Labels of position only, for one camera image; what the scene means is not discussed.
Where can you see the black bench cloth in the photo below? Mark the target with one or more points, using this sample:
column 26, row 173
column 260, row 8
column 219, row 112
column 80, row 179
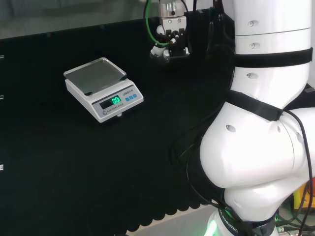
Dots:
column 73, row 159

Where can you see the pale board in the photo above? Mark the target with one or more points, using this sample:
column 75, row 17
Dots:
column 172, row 221

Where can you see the white electronic balance steel pan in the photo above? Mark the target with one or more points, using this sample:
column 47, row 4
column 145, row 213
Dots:
column 98, row 81

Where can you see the black and white five-finger robot hand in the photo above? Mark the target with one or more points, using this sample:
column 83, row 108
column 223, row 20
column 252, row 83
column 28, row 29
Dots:
column 176, row 27

